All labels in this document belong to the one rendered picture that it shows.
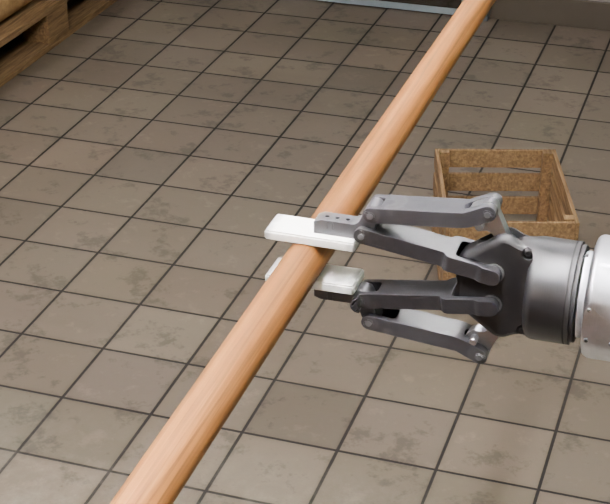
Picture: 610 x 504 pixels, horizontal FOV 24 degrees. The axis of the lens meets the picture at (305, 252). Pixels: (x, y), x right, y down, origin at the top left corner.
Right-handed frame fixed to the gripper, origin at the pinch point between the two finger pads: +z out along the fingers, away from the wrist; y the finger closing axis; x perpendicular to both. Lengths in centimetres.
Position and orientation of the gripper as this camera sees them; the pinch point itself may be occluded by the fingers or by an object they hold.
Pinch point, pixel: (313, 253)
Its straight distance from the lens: 109.6
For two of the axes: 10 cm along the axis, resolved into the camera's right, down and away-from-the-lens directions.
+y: 0.1, 8.8, 4.8
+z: -9.5, -1.4, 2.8
